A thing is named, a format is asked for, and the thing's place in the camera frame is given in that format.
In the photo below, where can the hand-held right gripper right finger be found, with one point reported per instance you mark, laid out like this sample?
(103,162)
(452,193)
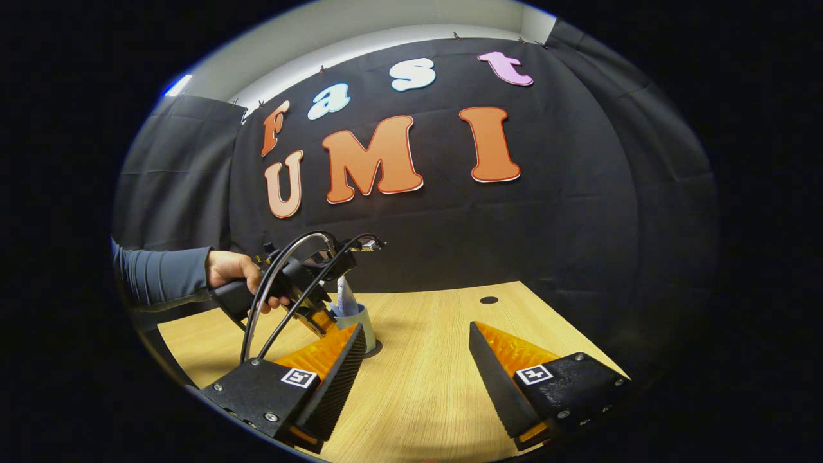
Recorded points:
(495,386)

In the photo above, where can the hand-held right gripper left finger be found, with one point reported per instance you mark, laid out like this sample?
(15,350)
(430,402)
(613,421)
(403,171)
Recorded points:
(337,386)

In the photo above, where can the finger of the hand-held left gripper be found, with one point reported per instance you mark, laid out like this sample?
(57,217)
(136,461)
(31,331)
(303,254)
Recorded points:
(323,323)

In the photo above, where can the white toothbrush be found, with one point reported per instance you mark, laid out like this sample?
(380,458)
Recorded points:
(344,297)

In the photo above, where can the dark round coaster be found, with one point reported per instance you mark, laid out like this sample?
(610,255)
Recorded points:
(375,349)

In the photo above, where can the wooden desktop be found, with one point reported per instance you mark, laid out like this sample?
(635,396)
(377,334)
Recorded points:
(424,386)

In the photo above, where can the black backdrop cloth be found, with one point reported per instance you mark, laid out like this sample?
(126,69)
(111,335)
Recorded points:
(514,244)

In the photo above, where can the ceiling light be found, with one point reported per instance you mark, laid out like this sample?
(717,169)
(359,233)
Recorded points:
(178,85)

